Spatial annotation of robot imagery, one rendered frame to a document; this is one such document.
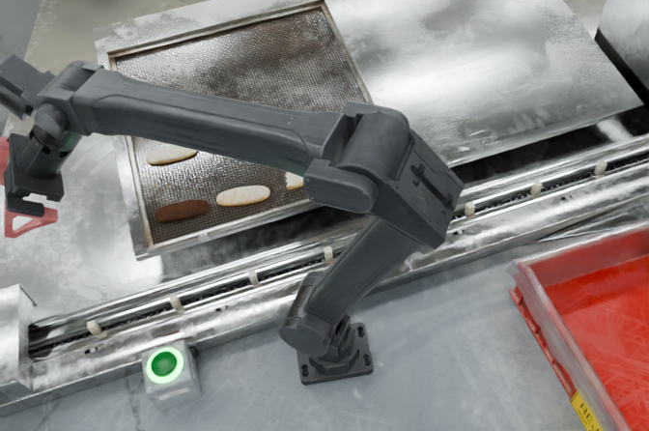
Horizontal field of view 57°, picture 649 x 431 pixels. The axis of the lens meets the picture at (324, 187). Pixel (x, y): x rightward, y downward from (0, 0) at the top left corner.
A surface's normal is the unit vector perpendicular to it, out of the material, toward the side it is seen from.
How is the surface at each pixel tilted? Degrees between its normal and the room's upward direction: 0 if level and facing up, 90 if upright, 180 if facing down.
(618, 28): 90
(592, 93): 10
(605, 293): 0
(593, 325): 0
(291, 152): 88
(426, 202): 46
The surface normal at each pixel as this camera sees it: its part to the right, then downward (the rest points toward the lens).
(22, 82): 0.44, -0.40
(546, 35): -0.01, -0.51
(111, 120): -0.22, 0.72
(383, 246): -0.44, 0.70
